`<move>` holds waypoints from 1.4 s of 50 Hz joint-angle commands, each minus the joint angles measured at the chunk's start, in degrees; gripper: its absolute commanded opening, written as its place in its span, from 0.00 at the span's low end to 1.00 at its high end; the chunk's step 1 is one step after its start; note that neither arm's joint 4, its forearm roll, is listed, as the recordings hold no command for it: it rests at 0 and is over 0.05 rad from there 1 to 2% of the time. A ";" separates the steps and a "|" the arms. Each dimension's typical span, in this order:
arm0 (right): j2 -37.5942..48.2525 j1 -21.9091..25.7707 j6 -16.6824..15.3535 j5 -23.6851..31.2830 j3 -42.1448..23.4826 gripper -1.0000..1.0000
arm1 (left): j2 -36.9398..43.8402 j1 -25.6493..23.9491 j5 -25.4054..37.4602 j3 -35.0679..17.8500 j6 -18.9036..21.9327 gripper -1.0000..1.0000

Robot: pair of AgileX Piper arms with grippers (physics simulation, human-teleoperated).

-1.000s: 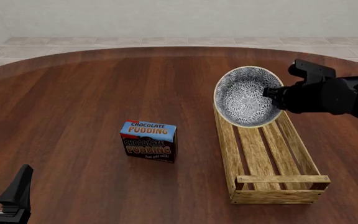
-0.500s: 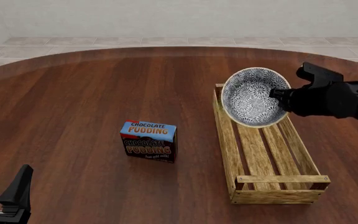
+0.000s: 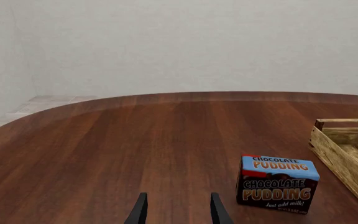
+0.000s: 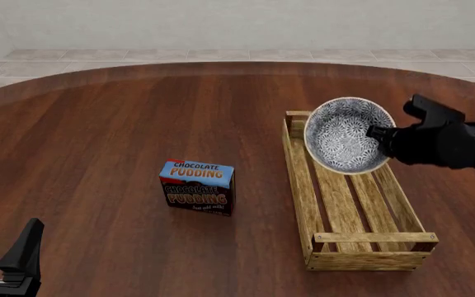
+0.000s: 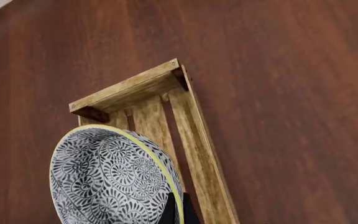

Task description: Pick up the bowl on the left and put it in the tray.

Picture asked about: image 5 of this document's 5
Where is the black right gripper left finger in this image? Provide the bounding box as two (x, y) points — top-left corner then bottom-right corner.
(161, 192), (182, 224)

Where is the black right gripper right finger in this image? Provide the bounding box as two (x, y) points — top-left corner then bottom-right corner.
(183, 192), (200, 224)

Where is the black white patterned bowl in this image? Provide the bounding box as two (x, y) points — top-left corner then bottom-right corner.
(48, 124), (185, 224)

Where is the wooden slat tray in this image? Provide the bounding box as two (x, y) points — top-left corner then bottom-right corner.
(68, 58), (240, 224)

